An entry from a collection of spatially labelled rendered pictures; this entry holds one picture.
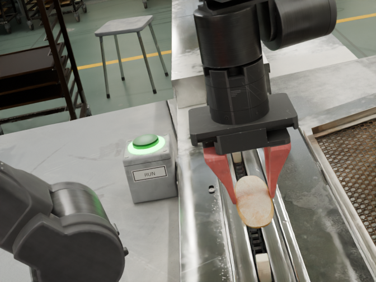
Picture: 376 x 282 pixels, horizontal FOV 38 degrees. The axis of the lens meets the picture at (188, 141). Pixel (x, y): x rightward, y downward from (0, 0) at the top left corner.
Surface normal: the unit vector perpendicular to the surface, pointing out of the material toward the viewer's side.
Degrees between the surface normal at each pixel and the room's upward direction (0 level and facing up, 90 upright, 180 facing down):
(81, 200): 31
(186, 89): 90
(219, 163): 111
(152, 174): 90
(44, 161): 0
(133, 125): 0
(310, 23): 97
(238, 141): 90
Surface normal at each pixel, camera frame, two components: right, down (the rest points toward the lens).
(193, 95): 0.03, 0.43
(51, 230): 0.34, 0.35
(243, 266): -0.18, -0.89
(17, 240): -0.82, -0.34
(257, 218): -0.25, -0.72
